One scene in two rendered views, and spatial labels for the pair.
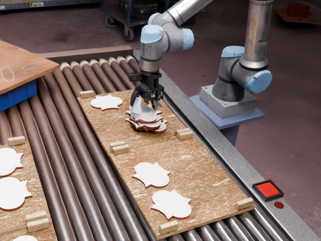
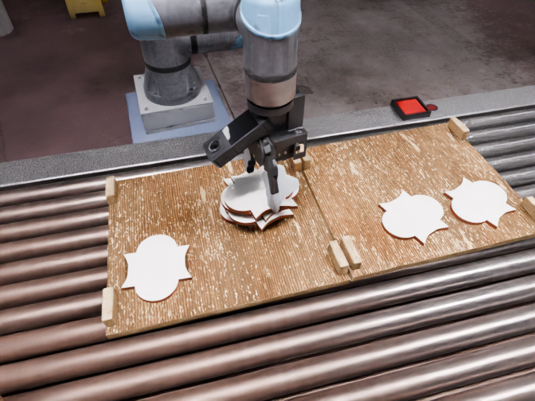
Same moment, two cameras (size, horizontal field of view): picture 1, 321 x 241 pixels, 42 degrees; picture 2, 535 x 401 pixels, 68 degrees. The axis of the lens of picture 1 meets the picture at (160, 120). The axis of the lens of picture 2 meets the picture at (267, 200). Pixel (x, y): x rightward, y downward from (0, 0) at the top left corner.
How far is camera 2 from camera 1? 1.39 m
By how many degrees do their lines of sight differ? 57
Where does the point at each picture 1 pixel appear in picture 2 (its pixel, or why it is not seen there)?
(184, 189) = (436, 183)
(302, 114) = (45, 106)
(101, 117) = (216, 281)
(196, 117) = not seen: hidden behind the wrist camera
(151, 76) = (298, 101)
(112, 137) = (296, 266)
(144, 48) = (290, 47)
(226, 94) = (189, 87)
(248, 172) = (372, 117)
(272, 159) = not seen: hidden behind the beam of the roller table
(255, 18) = not seen: outside the picture
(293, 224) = (462, 105)
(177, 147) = (327, 173)
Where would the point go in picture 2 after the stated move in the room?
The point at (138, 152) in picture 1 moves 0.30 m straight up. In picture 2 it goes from (345, 228) to (378, 92)
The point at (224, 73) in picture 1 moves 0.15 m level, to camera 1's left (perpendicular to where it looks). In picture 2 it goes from (174, 56) to (148, 90)
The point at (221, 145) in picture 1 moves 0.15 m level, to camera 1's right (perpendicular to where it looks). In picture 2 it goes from (310, 129) to (318, 96)
